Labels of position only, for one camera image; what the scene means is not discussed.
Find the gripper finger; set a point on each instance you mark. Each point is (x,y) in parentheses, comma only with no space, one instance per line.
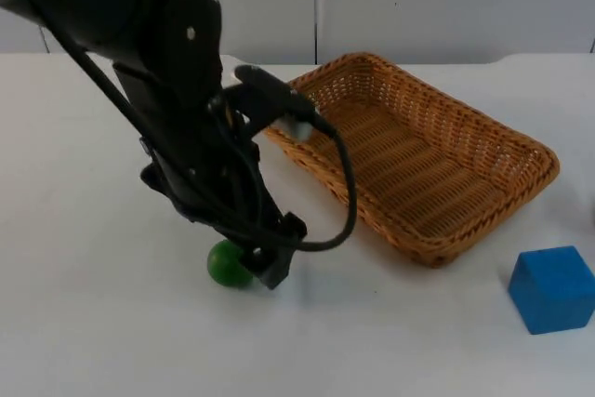
(274,269)

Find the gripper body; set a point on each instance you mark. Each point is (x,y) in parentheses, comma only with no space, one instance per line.
(195,169)

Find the green ball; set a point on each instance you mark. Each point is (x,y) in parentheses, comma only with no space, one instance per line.
(224,268)

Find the pale brown wicker basket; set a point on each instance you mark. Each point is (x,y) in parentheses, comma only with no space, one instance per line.
(418,160)

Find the blue cube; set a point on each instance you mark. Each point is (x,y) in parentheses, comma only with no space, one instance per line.
(553,292)

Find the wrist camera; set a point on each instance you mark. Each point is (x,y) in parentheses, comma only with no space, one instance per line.
(269,95)

